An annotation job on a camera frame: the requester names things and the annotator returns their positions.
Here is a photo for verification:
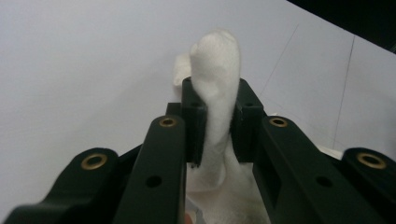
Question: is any white baby romper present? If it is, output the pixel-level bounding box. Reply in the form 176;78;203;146
172;28;347;224

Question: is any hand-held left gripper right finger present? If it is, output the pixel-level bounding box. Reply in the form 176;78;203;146
232;77;387;224

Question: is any white board sheet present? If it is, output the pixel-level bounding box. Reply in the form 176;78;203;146
0;0;396;224

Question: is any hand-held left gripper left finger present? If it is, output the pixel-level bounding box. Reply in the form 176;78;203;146
113;77;208;224

